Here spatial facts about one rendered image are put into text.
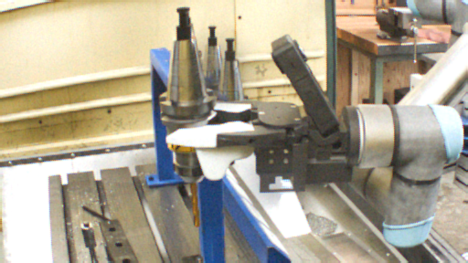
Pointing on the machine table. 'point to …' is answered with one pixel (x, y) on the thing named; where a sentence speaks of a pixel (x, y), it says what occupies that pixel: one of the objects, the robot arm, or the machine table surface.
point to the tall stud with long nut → (90, 239)
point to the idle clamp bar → (116, 247)
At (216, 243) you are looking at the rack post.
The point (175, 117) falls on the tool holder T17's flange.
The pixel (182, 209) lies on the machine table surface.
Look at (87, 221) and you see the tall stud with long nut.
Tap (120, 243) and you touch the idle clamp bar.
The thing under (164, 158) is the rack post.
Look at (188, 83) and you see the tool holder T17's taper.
